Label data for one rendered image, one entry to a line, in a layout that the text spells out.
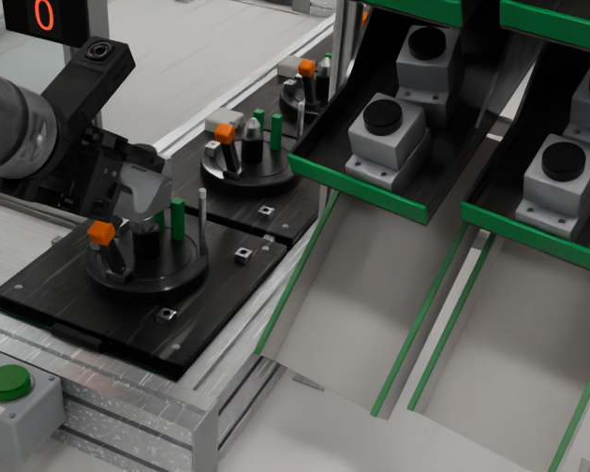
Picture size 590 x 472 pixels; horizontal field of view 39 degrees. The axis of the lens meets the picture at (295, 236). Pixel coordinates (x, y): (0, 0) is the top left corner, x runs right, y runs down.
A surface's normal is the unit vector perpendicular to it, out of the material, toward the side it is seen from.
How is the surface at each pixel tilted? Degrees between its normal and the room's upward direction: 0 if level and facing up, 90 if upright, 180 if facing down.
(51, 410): 90
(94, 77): 22
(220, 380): 0
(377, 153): 115
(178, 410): 0
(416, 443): 0
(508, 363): 45
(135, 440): 90
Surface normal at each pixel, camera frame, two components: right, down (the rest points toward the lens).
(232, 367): 0.06, -0.83
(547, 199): -0.54, 0.74
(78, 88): -0.14, -0.59
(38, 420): 0.90, 0.28
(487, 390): -0.36, -0.28
